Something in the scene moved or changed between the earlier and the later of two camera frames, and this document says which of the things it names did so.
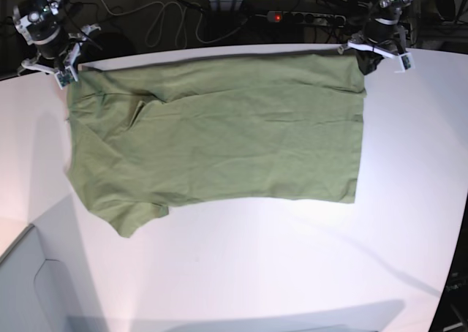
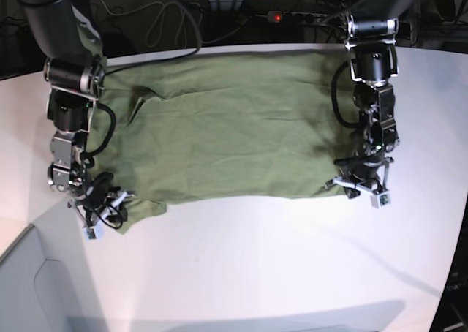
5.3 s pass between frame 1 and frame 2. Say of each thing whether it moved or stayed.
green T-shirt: stayed
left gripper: moved
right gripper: moved
